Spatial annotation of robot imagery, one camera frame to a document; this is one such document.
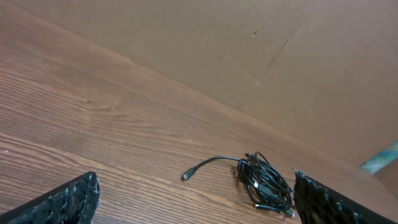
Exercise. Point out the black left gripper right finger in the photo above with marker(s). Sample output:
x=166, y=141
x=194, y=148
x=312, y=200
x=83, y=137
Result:
x=318, y=204

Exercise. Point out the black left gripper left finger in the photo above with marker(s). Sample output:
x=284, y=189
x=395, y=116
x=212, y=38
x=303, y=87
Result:
x=74, y=202

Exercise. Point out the brown cardboard back panel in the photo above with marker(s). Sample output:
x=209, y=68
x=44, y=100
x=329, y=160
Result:
x=322, y=71

